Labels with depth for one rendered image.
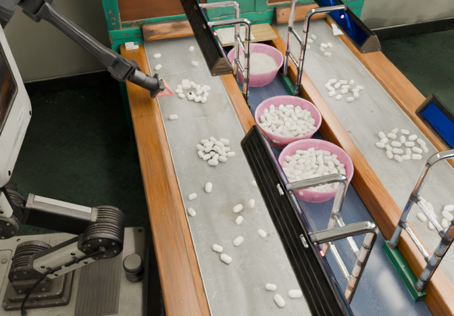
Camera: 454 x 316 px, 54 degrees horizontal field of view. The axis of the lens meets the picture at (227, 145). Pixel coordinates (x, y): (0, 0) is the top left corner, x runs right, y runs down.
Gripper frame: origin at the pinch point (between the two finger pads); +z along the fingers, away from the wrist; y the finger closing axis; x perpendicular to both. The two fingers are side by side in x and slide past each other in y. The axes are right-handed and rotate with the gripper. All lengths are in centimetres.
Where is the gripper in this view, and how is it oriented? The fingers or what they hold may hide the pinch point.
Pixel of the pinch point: (171, 94)
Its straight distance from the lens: 190.0
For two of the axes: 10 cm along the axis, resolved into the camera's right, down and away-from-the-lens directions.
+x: -6.2, 6.6, 4.1
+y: -2.6, -6.8, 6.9
